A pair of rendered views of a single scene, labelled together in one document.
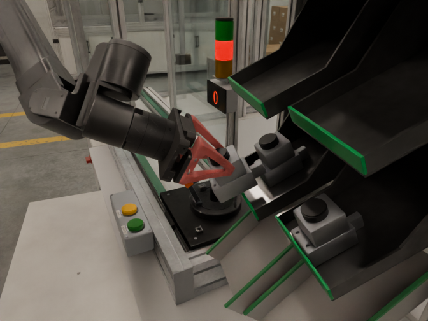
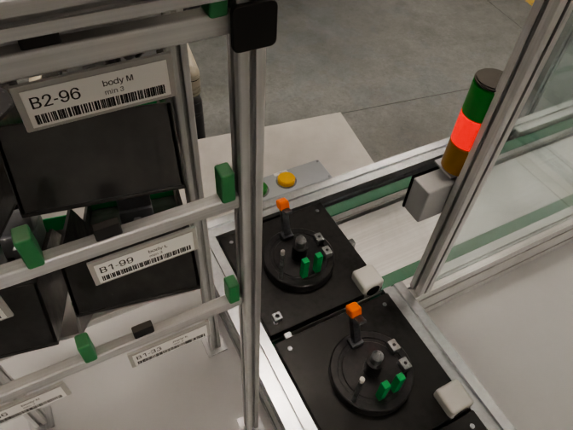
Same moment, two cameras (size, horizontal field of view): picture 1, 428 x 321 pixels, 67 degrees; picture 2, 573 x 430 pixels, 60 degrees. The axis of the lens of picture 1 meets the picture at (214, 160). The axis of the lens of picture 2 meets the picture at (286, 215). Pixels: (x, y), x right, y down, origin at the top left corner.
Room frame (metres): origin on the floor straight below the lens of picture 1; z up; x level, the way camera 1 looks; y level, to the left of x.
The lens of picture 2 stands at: (0.62, -0.57, 1.78)
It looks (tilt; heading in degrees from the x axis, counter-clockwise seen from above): 50 degrees down; 85
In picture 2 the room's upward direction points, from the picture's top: 4 degrees clockwise
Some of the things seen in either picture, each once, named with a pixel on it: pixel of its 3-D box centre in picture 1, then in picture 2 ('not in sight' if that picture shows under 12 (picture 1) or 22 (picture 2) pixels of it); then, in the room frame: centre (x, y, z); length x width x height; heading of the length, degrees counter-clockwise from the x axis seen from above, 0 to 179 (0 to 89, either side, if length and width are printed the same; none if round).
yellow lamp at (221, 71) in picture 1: (223, 67); (462, 153); (0.93, -0.03, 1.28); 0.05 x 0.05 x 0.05
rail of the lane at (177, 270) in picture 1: (137, 185); (367, 187); (0.89, 0.25, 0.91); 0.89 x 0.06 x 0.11; 26
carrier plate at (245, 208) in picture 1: (215, 207); (298, 264); (0.71, 0.00, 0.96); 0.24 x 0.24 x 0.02; 26
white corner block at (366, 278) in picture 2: not in sight; (367, 281); (0.84, -0.05, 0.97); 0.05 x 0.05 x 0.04; 26
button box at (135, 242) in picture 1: (130, 219); (285, 189); (0.69, 0.23, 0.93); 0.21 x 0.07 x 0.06; 26
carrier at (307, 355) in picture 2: not in sight; (374, 363); (0.82, -0.23, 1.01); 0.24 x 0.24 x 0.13; 26
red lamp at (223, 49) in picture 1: (223, 49); (473, 127); (0.93, -0.03, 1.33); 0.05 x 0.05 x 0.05
